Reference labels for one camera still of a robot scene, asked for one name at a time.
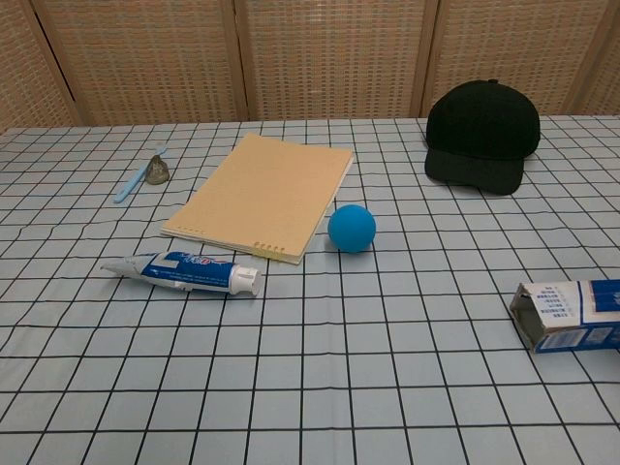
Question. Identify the blue and white toothpaste tube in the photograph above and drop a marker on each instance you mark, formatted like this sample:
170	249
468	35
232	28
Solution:
194	273

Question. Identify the blue and white toothpaste box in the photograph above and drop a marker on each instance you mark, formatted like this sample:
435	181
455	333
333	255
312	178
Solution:
571	315

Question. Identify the blue ball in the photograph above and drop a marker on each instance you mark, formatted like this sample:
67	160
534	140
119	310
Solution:
352	228

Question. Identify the tan spiral notebook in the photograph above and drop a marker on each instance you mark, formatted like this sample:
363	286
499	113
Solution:
261	194

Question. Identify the light blue checkered tablecloth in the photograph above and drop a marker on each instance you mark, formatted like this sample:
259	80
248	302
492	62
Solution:
339	363

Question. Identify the small grey-brown stone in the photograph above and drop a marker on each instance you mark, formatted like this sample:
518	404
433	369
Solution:
157	173

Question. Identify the light blue toothbrush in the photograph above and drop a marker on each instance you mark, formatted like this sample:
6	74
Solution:
131	184

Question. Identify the black baseball cap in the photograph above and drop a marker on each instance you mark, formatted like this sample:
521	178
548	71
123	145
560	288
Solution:
479	131

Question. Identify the woven wooden folding screen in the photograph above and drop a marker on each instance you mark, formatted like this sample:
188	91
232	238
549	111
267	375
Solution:
145	58

